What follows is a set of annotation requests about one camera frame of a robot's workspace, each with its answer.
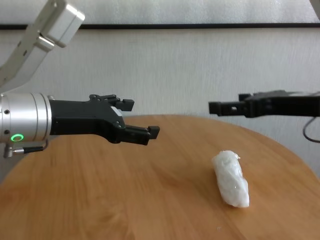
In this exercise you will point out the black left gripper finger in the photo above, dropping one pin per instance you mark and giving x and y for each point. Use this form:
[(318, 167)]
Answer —
[(137, 135), (126, 105)]

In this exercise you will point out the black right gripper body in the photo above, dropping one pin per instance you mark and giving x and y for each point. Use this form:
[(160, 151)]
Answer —
[(282, 103)]

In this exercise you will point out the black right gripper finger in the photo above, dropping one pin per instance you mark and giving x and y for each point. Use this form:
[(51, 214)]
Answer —
[(225, 108), (245, 97)]

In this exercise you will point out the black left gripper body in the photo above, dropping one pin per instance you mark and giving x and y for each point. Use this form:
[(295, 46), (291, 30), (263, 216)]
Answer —
[(80, 117)]

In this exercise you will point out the white plastic-wrapped sandbag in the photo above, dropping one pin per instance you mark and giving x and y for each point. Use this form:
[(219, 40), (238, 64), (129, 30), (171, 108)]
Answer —
[(231, 180)]

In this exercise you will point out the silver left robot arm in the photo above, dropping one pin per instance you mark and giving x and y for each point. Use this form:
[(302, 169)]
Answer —
[(25, 117)]

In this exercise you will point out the black wall rail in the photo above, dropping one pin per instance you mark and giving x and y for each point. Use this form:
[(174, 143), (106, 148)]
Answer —
[(175, 26)]

